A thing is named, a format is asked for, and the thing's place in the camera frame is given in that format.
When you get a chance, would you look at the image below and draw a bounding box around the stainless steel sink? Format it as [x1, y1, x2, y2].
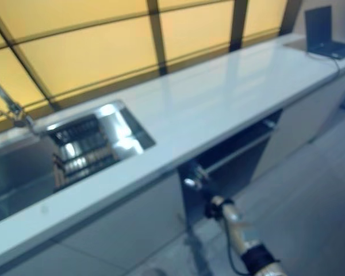
[0, 99, 157, 228]

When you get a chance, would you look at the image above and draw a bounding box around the chrome gooseneck faucet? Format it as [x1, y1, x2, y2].
[0, 74, 37, 135]

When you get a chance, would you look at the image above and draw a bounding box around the white glossy cabinet door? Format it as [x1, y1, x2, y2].
[50, 171, 189, 276]
[250, 62, 345, 181]
[0, 229, 64, 276]

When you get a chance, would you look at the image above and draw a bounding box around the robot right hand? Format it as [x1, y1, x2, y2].
[183, 165, 221, 206]

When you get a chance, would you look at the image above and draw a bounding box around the black laptop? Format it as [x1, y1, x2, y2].
[304, 5, 345, 61]

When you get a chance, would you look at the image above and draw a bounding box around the black sink drying rack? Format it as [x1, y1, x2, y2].
[47, 114, 119, 194]

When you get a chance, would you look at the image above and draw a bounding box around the black laptop cable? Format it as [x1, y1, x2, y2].
[305, 52, 342, 83]

